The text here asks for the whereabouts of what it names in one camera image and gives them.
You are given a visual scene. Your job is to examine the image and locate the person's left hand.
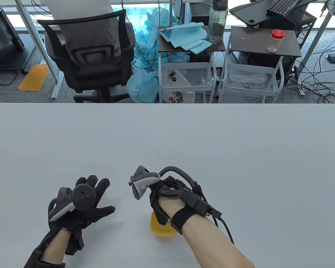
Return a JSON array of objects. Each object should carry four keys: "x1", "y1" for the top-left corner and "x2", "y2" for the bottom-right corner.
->
[{"x1": 52, "y1": 175, "x2": 116, "y2": 236}]

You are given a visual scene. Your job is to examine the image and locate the person's right hand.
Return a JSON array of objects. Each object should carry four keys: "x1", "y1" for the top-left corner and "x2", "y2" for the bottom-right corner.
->
[{"x1": 149, "y1": 176, "x2": 192, "y2": 226}]

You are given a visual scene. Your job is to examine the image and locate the small yellow dish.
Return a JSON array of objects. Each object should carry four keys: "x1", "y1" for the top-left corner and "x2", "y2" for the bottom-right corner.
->
[{"x1": 150, "y1": 211, "x2": 177, "y2": 238}]

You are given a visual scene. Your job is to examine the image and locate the person's right forearm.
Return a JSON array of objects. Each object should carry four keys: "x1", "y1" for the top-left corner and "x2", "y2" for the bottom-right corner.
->
[{"x1": 170, "y1": 205, "x2": 256, "y2": 268}]

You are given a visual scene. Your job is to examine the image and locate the person's left forearm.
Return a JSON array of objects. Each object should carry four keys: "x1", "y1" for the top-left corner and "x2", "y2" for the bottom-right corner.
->
[{"x1": 24, "y1": 228, "x2": 73, "y2": 268}]

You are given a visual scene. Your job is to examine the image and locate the grey white hand controller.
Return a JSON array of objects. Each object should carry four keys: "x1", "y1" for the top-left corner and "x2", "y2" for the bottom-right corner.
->
[
  {"x1": 48, "y1": 185, "x2": 96, "y2": 222},
  {"x1": 128, "y1": 166, "x2": 201, "y2": 200}
]

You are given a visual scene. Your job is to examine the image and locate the black wrist sensor module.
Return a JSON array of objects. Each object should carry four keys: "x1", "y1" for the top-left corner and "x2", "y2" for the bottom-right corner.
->
[
  {"x1": 65, "y1": 229, "x2": 85, "y2": 255},
  {"x1": 180, "y1": 188, "x2": 235, "y2": 245}
]

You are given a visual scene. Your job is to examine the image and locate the white plastic bag red print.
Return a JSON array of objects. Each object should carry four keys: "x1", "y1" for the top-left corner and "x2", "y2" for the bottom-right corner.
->
[{"x1": 162, "y1": 70, "x2": 196, "y2": 104}]

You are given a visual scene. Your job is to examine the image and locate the pile of blue plastic bags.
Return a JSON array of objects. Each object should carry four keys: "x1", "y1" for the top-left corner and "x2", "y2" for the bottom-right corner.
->
[{"x1": 126, "y1": 7, "x2": 190, "y2": 104}]

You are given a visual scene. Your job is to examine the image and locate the black mesh office chair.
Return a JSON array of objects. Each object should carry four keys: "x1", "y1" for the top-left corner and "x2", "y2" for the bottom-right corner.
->
[{"x1": 37, "y1": 9, "x2": 136, "y2": 103}]

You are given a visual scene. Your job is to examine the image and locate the orange envelope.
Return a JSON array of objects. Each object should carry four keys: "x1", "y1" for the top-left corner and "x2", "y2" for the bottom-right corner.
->
[{"x1": 17, "y1": 64, "x2": 50, "y2": 92}]

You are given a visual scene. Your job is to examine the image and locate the white cart with dark top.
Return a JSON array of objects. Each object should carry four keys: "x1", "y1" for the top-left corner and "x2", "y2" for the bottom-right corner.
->
[
  {"x1": 157, "y1": 26, "x2": 226, "y2": 104},
  {"x1": 218, "y1": 26, "x2": 302, "y2": 104}
]

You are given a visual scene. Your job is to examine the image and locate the clear plastic bag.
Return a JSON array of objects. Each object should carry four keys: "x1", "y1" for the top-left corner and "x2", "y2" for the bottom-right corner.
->
[{"x1": 228, "y1": 71, "x2": 268, "y2": 87}]

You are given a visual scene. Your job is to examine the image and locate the folded light blue cloths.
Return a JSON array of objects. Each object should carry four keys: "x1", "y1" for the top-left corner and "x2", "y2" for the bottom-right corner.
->
[{"x1": 159, "y1": 22, "x2": 212, "y2": 55}]

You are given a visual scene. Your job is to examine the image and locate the clear water bottle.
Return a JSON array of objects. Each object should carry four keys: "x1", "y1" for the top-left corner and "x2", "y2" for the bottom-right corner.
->
[{"x1": 207, "y1": 0, "x2": 229, "y2": 44}]

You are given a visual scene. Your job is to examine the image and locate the black equipment stand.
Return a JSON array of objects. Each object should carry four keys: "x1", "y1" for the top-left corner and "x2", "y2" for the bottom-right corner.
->
[{"x1": 0, "y1": 3, "x2": 35, "y2": 74}]

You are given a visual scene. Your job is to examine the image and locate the clear jar with red lid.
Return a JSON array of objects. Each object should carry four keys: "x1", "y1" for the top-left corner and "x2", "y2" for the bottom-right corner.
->
[{"x1": 266, "y1": 29, "x2": 285, "y2": 53}]

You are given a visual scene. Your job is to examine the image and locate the black desk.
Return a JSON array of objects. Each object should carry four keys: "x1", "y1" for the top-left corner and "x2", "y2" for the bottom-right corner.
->
[{"x1": 229, "y1": 0, "x2": 318, "y2": 51}]

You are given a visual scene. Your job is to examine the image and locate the black keyboard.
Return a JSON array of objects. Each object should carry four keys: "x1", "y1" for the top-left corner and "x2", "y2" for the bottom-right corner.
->
[{"x1": 267, "y1": 0, "x2": 300, "y2": 16}]

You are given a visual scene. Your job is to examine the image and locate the aluminium frame post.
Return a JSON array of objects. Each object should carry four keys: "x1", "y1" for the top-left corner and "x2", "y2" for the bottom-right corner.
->
[
  {"x1": 297, "y1": 0, "x2": 335, "y2": 96},
  {"x1": 14, "y1": 0, "x2": 64, "y2": 99}
]

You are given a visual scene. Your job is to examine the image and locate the bundle of black cables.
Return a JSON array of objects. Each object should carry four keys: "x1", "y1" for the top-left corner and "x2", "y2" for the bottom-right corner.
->
[{"x1": 285, "y1": 25, "x2": 335, "y2": 109}]

